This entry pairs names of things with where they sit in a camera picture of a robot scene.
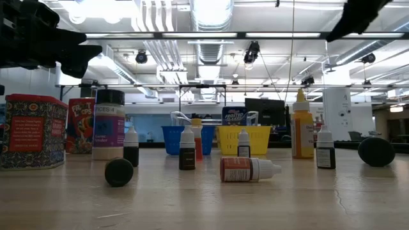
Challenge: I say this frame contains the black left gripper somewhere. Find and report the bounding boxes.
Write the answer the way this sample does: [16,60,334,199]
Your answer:
[0,0,103,79]

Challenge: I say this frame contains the orange-red sauce bottle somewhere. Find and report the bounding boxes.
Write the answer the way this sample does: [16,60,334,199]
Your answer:
[65,97,96,155]

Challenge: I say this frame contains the red patterned tin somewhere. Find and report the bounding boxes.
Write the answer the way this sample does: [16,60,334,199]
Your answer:
[0,93,69,171]

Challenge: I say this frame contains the small dark dropper bottle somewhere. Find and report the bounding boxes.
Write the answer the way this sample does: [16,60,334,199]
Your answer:
[316,125,337,170]
[237,128,251,158]
[123,125,140,168]
[178,125,196,171]

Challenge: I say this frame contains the red dropper bottle orange cap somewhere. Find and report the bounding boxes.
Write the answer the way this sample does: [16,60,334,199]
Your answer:
[190,118,205,162]

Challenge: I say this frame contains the blue Frosted Flakes cereal box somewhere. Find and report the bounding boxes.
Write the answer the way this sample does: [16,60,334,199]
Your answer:
[221,106,249,127]

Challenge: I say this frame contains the orange-labelled dropper bottle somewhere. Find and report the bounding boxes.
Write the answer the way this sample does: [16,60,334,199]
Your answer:
[219,156,282,183]

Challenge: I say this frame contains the yellow squeeze bottle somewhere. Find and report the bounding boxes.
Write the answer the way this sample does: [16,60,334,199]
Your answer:
[290,88,315,160]

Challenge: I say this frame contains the black ball left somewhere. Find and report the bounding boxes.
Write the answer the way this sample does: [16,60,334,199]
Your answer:
[104,157,135,188]

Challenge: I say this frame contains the black ball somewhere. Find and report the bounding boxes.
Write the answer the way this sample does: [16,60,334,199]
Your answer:
[357,136,396,168]
[104,157,135,188]

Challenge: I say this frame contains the blue plastic basket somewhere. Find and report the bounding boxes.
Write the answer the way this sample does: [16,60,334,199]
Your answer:
[160,125,216,157]

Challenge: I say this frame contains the black ball right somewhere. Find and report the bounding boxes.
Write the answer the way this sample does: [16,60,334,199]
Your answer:
[357,136,396,168]

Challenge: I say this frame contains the yellow plastic basket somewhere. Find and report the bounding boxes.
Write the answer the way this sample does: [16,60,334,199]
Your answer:
[216,125,272,157]

